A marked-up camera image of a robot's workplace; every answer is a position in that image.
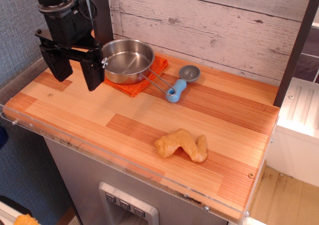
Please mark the blue grey ice cream scoop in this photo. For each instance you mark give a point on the blue grey ice cream scoop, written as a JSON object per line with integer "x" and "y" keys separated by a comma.
{"x": 187, "y": 74}

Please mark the stainless steel pot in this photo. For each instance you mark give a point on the stainless steel pot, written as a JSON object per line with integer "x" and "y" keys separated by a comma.
{"x": 129, "y": 62}

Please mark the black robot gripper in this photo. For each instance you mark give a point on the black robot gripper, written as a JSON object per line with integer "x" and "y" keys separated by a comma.
{"x": 69, "y": 36}

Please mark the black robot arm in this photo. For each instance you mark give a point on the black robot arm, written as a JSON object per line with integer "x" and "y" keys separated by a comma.
{"x": 68, "y": 37}

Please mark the yellow object bottom left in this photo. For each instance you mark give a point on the yellow object bottom left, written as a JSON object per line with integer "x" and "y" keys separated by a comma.
{"x": 25, "y": 220}

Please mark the grey toy fridge cabinet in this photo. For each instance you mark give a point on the grey toy fridge cabinet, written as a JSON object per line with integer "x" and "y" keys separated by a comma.
{"x": 82, "y": 175}

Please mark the orange knitted cloth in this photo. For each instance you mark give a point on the orange knitted cloth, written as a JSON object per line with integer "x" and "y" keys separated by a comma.
{"x": 158, "y": 66}

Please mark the clear acrylic edge guard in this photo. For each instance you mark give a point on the clear acrylic edge guard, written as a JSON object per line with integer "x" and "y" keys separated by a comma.
{"x": 223, "y": 184}

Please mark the dark right frame post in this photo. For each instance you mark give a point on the dark right frame post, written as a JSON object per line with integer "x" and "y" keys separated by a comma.
{"x": 296, "y": 51}

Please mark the white toy sink unit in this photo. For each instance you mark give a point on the white toy sink unit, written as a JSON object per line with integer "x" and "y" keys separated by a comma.
{"x": 294, "y": 148}

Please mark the silver water dispenser panel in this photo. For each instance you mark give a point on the silver water dispenser panel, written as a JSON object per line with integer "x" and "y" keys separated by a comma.
{"x": 122, "y": 208}

